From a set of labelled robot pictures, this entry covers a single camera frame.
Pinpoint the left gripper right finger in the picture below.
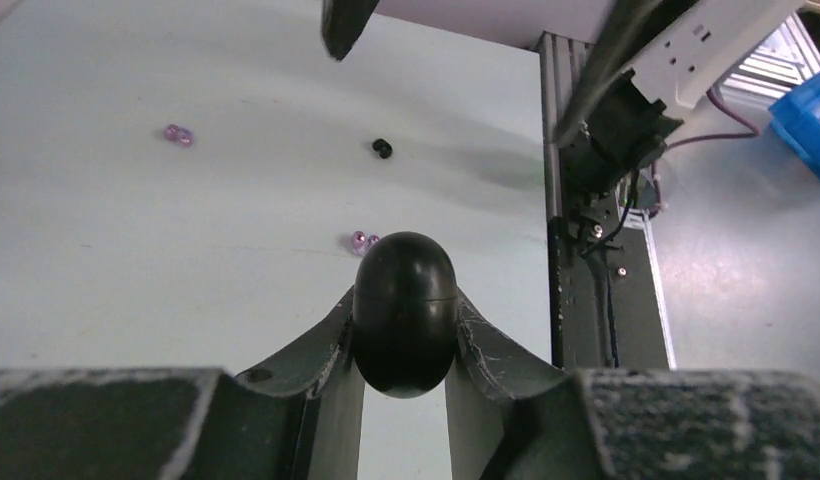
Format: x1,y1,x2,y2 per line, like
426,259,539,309
445,299,820,479

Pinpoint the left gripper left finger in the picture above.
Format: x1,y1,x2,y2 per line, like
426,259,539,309
0,295,364,479

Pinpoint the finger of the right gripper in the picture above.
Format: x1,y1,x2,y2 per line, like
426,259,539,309
554,1,699,147
321,0,379,62

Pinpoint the black earbud charging case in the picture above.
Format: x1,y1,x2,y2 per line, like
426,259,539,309
352,231,459,399

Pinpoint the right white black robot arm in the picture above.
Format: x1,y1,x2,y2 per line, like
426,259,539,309
538,1,799,194

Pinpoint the black earbud right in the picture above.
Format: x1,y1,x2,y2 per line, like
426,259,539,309
371,138,393,159

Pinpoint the purple earbud centre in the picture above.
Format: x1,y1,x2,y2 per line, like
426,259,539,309
350,230,380,257

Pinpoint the purple earbud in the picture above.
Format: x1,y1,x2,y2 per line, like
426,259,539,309
350,230,380,257
163,124,194,147

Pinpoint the blue plastic bin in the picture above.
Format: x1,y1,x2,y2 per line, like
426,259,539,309
768,72,820,181

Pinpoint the purple earbud far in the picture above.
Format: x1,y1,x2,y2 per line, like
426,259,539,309
163,124,194,147

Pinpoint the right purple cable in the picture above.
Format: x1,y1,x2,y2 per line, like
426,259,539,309
645,86,762,220

